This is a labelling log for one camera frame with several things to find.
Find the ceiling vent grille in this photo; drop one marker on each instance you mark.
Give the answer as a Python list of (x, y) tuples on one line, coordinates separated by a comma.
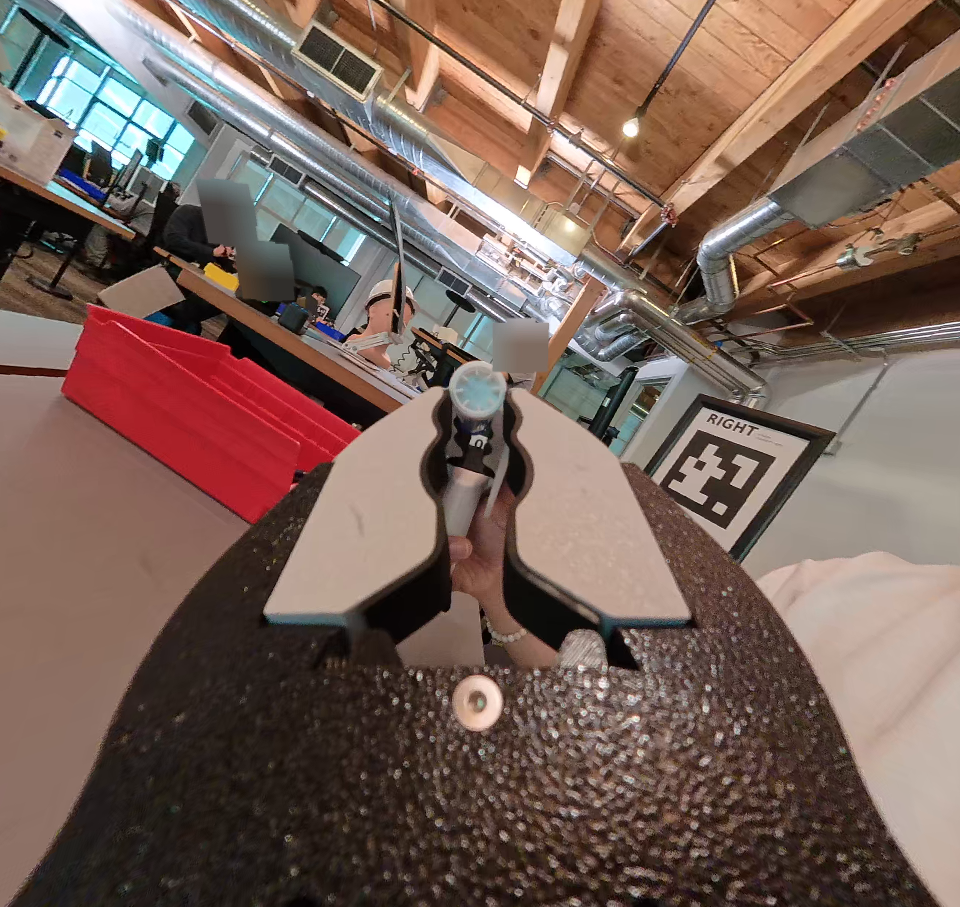
[(337, 61)]

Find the round metal ventilation duct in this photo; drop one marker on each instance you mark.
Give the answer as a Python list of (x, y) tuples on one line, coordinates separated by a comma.
[(247, 44)]

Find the wooden column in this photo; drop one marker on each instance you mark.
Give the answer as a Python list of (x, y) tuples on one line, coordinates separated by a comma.
[(577, 322)]

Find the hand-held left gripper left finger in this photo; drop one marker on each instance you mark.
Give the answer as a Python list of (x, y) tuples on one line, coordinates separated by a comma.
[(352, 539)]

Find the white cardboard box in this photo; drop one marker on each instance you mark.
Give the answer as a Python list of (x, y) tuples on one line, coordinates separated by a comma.
[(34, 142)]

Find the framed poster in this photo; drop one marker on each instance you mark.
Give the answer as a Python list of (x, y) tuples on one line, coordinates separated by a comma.
[(735, 472)]

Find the grey cardboard sheet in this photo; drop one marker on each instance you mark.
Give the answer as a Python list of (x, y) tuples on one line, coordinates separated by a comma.
[(142, 293)]

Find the ceiling spot lamp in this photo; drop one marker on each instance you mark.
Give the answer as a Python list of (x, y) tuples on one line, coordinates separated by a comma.
[(631, 127)]

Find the dark computer monitor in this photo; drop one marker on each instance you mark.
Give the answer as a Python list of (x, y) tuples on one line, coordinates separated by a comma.
[(319, 269)]

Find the person's right forearm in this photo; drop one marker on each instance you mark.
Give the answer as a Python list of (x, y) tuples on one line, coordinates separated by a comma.
[(529, 652)]

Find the person's right hand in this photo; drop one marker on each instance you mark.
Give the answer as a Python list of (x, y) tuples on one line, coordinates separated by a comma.
[(487, 562)]

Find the dummy head white cap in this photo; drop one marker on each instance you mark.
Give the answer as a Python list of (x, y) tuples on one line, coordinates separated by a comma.
[(379, 322)]

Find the background desk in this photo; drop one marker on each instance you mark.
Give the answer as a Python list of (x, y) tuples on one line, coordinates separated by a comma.
[(67, 202)]

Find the yellow storage bin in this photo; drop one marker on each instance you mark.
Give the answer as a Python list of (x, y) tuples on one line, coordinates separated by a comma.
[(221, 277)]

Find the rectangular metal duct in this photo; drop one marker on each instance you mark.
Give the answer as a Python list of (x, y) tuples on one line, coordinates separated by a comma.
[(885, 149)]

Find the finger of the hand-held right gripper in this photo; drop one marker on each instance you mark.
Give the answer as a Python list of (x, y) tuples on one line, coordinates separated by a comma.
[(496, 479)]

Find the red bin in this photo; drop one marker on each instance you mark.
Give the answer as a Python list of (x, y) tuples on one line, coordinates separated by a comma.
[(187, 427)]

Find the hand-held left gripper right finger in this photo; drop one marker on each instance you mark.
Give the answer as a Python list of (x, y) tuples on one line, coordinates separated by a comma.
[(592, 539)]

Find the black round lamp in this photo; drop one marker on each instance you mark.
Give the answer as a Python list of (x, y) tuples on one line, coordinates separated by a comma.
[(459, 303)]

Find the black tripod stand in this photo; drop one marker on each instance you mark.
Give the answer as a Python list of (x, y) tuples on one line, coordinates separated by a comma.
[(619, 404)]

